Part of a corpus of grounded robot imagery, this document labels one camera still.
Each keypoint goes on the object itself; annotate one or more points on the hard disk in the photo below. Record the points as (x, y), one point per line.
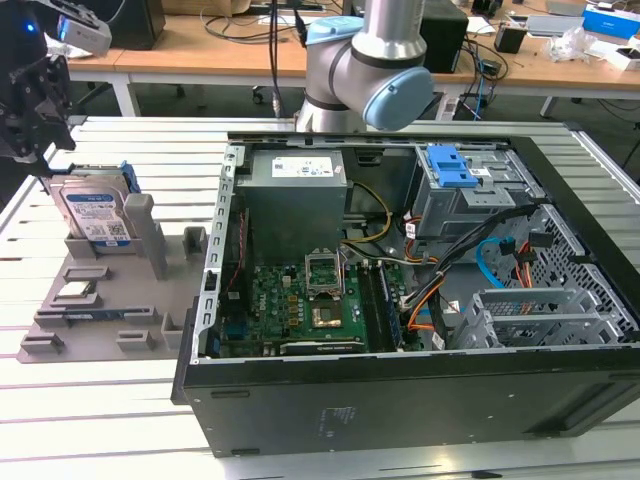
(95, 210)

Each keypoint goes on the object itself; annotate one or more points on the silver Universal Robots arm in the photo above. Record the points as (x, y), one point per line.
(370, 65)

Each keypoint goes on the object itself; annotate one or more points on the grey metal disk bay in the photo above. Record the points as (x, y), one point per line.
(530, 325)

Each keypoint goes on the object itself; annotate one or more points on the wooden desk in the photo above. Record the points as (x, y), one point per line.
(95, 65)
(170, 60)

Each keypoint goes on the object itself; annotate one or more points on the black desktop computer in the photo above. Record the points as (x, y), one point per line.
(135, 25)

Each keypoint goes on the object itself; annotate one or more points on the silver CPU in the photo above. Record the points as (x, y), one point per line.
(75, 290)

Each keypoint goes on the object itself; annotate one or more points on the grey parts rack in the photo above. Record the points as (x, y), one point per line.
(120, 300)

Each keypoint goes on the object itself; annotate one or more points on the blue RAM stick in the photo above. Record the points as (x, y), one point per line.
(100, 315)

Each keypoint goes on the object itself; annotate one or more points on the grey power supply unit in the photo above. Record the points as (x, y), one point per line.
(295, 215)

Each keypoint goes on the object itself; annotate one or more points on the green motherboard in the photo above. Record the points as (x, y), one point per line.
(272, 310)

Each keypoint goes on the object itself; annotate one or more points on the CPU socket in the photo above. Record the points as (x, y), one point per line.
(326, 317)

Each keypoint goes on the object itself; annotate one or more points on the black graphics card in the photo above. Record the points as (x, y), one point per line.
(320, 346)

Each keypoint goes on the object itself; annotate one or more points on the black RAM slot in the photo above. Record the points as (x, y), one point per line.
(370, 310)

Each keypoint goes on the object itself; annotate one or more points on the tall black box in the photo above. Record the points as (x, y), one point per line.
(447, 40)

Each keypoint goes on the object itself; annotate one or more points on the blue drive cage latch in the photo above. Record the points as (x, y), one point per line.
(450, 165)

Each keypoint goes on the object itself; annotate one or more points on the grey drive cage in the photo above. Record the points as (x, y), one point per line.
(450, 210)

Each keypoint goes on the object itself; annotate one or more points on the black open PC case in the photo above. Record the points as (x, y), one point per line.
(400, 400)

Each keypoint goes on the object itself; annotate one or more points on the small black box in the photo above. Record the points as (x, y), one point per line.
(510, 40)

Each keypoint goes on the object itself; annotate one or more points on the flat grey device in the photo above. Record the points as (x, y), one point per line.
(555, 25)

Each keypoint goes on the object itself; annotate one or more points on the clear plastic bag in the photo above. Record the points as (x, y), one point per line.
(570, 42)

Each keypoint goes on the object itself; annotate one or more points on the white box with black inlay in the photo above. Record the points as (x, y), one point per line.
(612, 60)

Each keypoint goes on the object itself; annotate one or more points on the blue cardboard box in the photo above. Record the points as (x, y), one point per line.
(610, 22)

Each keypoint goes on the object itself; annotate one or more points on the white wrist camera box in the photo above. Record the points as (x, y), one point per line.
(87, 35)

